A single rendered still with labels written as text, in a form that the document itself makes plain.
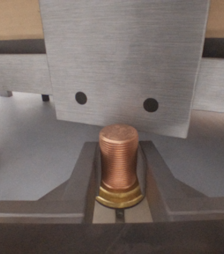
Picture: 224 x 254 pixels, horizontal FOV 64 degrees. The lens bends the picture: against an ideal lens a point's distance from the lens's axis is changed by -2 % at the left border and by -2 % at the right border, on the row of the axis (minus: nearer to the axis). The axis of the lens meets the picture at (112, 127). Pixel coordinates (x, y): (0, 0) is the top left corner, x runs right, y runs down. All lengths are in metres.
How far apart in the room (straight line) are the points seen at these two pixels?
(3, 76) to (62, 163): 0.16
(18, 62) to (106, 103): 0.15
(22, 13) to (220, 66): 0.26
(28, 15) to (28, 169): 0.23
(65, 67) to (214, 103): 0.14
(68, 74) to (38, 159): 0.21
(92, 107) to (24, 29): 0.19
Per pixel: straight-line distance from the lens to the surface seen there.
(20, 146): 0.40
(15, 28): 0.33
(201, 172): 0.32
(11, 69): 0.28
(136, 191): 0.16
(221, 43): 0.24
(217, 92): 0.20
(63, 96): 0.17
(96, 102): 0.16
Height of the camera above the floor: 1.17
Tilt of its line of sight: 27 degrees up
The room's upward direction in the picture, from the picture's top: 179 degrees clockwise
